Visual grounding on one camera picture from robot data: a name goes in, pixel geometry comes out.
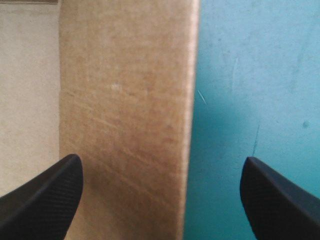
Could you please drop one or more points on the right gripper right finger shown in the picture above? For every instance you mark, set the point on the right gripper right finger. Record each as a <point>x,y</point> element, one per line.
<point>277,207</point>

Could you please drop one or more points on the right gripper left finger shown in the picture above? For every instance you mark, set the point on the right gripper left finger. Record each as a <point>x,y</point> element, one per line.
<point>42,205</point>

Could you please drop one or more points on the brown cardboard box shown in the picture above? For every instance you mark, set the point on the brown cardboard box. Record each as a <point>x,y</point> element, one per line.
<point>120,100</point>

